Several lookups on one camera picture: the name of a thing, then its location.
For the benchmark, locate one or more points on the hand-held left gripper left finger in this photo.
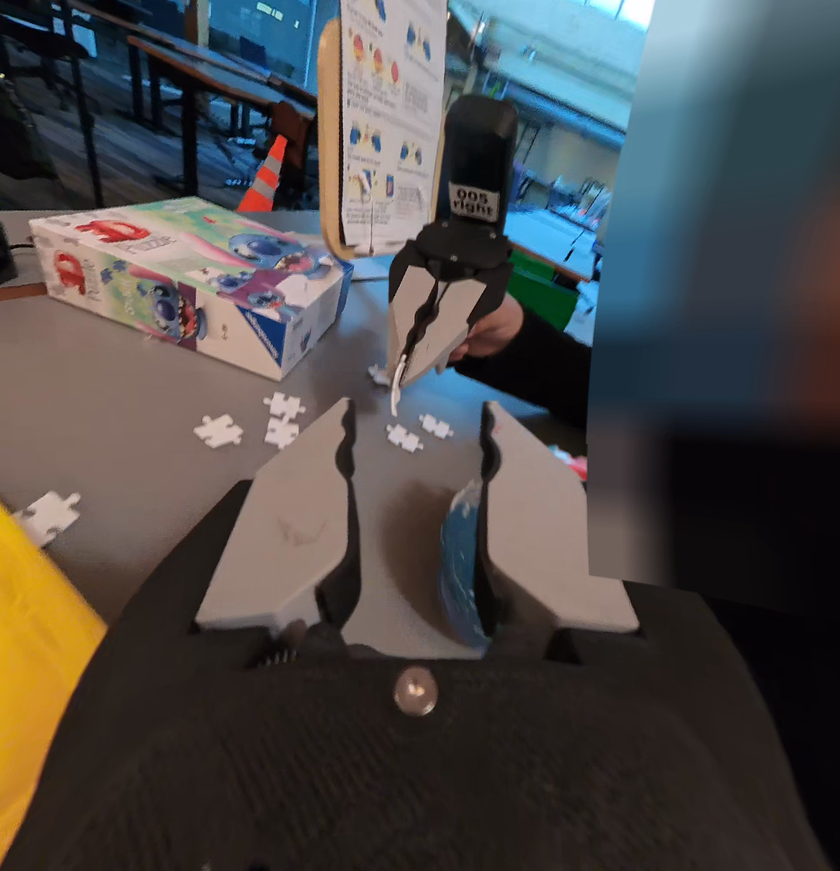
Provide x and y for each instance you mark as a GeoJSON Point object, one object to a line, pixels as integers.
{"type": "Point", "coordinates": [284, 537]}

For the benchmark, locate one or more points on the wooden work table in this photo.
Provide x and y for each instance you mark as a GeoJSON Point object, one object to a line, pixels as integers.
{"type": "Point", "coordinates": [202, 65]}

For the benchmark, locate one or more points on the orange traffic cone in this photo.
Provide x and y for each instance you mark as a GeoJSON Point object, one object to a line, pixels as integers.
{"type": "Point", "coordinates": [263, 177]}

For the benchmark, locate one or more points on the green crate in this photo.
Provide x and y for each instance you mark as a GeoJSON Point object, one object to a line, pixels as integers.
{"type": "Point", "coordinates": [542, 292]}

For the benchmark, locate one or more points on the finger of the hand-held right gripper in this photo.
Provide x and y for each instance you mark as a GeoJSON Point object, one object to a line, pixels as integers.
{"type": "Point", "coordinates": [410, 299]}
{"type": "Point", "coordinates": [454, 320]}

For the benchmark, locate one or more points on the blue puzzle piece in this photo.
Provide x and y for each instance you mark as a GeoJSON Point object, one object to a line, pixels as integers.
{"type": "Point", "coordinates": [461, 565]}

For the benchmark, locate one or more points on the printed instruction sheet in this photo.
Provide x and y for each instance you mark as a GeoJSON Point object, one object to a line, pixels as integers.
{"type": "Point", "coordinates": [393, 102]}

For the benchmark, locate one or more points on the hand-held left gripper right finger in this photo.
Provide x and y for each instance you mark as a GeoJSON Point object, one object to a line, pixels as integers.
{"type": "Point", "coordinates": [542, 537]}

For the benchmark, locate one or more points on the person's right forearm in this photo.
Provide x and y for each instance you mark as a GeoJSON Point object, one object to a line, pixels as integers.
{"type": "Point", "coordinates": [542, 367]}

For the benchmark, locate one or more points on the person's right hand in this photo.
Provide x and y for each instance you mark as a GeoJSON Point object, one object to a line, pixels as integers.
{"type": "Point", "coordinates": [498, 330]}

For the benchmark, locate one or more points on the yellow plastic bin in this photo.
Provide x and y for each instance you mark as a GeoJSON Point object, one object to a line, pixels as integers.
{"type": "Point", "coordinates": [25, 646]}

